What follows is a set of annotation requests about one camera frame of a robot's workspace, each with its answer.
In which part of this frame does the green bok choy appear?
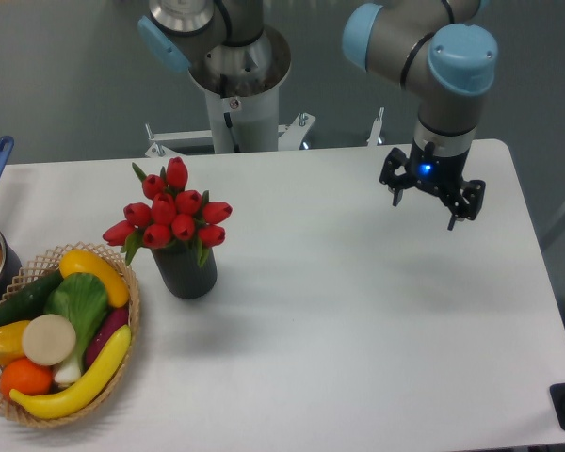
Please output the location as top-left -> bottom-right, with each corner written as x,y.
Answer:
44,273 -> 108,388

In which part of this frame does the orange fruit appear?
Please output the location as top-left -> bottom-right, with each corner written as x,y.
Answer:
0,358 -> 53,399

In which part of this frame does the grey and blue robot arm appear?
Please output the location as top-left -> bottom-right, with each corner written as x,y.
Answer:
137,1 -> 498,221

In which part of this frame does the woven wicker basket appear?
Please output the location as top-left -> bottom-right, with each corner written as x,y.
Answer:
0,242 -> 140,428

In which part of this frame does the purple sweet potato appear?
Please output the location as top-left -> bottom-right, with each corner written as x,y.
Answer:
85,306 -> 129,368

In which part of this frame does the red tulip bouquet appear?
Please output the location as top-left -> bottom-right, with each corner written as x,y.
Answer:
103,157 -> 233,266

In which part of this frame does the dark grey ribbed vase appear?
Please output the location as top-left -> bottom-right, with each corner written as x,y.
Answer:
152,245 -> 218,299

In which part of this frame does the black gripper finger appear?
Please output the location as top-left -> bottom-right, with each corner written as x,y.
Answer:
379,147 -> 411,207
444,180 -> 486,231

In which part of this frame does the beige round disc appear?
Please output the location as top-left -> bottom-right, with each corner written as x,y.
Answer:
22,314 -> 76,366

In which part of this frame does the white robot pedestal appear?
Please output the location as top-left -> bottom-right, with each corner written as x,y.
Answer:
189,25 -> 291,153

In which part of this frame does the yellow squash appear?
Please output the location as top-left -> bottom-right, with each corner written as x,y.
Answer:
59,249 -> 130,308

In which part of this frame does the yellow banana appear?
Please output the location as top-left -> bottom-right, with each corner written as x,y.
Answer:
9,325 -> 132,420

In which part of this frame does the white metal base frame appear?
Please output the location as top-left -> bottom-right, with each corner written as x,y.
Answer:
144,106 -> 385,158

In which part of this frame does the green cucumber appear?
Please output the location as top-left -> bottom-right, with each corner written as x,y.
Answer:
0,271 -> 63,327

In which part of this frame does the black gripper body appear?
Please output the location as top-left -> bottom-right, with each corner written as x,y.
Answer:
409,122 -> 476,195

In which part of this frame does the yellow bell pepper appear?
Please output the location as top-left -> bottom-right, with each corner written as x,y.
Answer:
0,320 -> 30,366

